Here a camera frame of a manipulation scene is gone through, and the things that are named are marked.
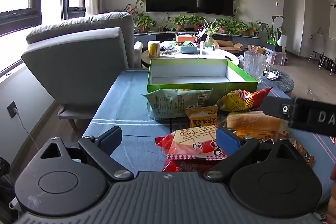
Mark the sliced bread loaf bag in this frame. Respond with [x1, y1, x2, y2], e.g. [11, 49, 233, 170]
[216, 111, 288, 142]

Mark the brown snack packet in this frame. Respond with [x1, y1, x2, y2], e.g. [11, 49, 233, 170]
[288, 136, 314, 167]

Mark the yellow red snack bag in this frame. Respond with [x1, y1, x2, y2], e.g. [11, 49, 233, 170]
[217, 88, 272, 112]

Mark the small orange snack packet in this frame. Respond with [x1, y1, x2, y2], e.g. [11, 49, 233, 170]
[185, 105, 218, 128]

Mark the red rice cracker bag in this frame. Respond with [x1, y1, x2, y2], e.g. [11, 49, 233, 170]
[155, 125, 228, 174]

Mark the green chips bag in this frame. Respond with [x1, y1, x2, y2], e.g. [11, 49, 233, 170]
[142, 89, 212, 121]

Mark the person right hand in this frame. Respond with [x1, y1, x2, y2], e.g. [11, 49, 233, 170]
[326, 165, 336, 224]

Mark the dark round side table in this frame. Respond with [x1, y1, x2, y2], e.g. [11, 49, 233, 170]
[267, 69, 294, 95]

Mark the blue striped tablecloth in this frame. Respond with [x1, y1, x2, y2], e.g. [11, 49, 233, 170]
[84, 69, 335, 201]

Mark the glass mug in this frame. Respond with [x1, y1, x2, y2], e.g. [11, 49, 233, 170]
[243, 51, 270, 83]

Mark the green cardboard box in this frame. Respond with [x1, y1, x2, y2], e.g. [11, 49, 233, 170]
[147, 59, 258, 101]

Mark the white dining chair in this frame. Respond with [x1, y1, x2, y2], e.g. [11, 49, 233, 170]
[309, 33, 335, 75]

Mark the white round coffee table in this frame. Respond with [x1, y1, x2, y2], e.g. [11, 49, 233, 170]
[140, 45, 240, 68]

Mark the grey armchair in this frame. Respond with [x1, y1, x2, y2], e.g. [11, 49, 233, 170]
[22, 12, 143, 130]

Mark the potted plant row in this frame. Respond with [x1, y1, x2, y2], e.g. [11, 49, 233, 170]
[134, 12, 286, 42]

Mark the glass vase with plant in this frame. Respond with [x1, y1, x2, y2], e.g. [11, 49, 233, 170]
[201, 20, 221, 48]

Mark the blue tray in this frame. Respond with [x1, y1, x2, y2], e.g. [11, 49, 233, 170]
[179, 46, 198, 54]

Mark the yellow can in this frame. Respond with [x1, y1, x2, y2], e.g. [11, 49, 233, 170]
[147, 40, 160, 59]

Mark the white power cable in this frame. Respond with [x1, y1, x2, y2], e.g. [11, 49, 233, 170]
[13, 107, 40, 152]

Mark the wall power socket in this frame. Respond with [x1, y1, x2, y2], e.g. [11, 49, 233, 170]
[7, 101, 18, 118]

